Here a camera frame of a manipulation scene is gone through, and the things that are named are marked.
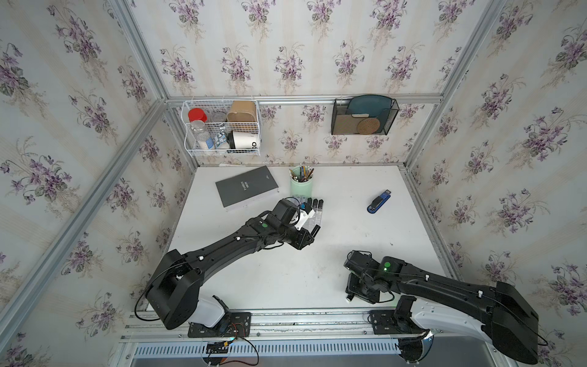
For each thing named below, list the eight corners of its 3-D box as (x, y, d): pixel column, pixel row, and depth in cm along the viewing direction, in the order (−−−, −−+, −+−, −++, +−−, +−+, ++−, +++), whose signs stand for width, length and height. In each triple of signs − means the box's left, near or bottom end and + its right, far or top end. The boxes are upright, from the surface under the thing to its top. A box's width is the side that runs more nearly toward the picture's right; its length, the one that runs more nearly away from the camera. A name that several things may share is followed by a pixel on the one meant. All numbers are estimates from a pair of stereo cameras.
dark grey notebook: (224, 207, 104) (222, 203, 102) (216, 186, 112) (215, 182, 110) (277, 187, 112) (276, 183, 109) (266, 169, 120) (265, 165, 118)
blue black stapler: (370, 215, 103) (373, 209, 99) (365, 210, 105) (368, 204, 101) (389, 198, 109) (393, 191, 106) (384, 194, 111) (387, 188, 107)
